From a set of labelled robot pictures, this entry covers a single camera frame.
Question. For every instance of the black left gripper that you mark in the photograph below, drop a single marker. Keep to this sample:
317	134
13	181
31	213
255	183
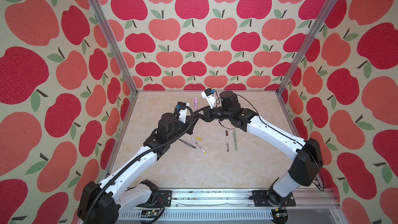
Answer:
187	124

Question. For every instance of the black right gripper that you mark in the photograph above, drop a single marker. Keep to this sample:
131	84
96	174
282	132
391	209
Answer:
205	114

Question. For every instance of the pink pen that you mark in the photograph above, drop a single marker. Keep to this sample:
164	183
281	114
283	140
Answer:
195	103

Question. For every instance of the dark green pen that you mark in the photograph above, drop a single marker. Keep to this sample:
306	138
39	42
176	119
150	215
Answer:
187	143

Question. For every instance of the white pen yellow end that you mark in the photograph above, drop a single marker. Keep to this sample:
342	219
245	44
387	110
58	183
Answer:
201	148

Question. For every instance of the white pen brown end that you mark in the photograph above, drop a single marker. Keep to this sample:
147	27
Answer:
227	140

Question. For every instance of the light green pen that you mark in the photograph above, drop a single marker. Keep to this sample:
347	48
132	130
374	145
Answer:
235	140

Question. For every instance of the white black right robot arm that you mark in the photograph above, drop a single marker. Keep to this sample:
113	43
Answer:
306	155

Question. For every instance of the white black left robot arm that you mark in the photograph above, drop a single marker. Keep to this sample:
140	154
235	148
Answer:
103	202

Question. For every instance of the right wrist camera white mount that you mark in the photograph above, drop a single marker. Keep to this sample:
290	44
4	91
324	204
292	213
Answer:
208	95

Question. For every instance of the aluminium front rail base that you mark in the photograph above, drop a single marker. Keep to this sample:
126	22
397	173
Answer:
240	206

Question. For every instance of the aluminium left rear corner post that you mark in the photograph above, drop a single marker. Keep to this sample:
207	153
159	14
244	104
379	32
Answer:
113	44

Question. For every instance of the aluminium corner post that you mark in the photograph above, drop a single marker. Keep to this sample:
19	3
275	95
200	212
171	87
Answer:
113	44
315	28

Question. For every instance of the aluminium right rear corner post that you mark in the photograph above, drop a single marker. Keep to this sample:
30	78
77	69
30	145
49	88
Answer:
315	28

